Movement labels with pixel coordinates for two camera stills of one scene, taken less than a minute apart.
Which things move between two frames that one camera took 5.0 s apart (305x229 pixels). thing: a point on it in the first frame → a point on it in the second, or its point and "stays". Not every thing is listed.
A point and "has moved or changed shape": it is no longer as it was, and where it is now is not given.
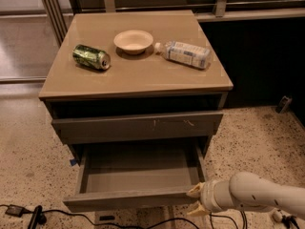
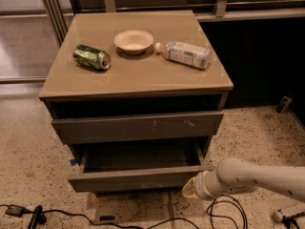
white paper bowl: [133, 41] stays
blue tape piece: [72, 161] stays
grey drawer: [136, 176] has moved or changed shape
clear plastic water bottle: [183, 52] stays
